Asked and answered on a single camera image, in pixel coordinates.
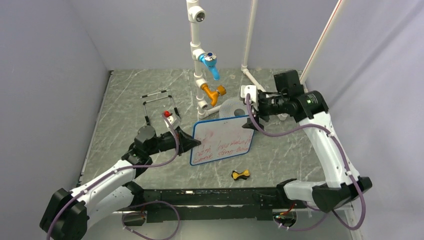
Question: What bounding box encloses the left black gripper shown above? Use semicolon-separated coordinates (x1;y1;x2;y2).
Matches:
147;125;201;156

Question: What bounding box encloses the blue framed whiteboard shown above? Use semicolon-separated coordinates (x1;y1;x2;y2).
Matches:
189;115;254;166

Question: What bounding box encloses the yellow black eraser pad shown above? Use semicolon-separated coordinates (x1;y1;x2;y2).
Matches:
231;169;251;181

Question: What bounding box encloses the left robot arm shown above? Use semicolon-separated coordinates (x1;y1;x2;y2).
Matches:
39;125;201;240

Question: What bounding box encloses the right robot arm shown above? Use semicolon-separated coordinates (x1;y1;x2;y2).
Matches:
239;70;373;213

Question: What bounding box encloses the orange plastic tap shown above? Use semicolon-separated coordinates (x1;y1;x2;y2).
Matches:
200;83;227;107

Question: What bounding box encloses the blue plastic tap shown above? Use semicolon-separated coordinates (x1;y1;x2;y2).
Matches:
198;52;221;81

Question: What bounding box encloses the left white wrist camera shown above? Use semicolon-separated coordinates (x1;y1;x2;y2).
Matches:
163;110;181;131

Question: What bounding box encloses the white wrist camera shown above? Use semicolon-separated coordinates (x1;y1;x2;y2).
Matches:
163;110;181;131
239;84;259;115

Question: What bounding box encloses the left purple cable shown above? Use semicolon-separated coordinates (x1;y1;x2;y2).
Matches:
46;112;181;240

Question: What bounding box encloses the purple cable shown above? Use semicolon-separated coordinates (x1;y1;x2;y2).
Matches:
46;112;181;240
245;93;367;232

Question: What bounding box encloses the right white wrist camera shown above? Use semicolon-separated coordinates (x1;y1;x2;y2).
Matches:
239;84;259;115

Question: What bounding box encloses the black wire whiteboard stand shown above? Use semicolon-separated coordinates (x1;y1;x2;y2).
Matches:
139;89;181;126

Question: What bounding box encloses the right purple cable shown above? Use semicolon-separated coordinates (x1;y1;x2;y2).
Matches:
245;93;367;232

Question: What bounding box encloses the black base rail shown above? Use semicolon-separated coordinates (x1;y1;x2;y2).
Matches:
124;187;305;223

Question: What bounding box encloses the white PVC pipe frame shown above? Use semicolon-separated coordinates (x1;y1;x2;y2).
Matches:
185;0;345;121

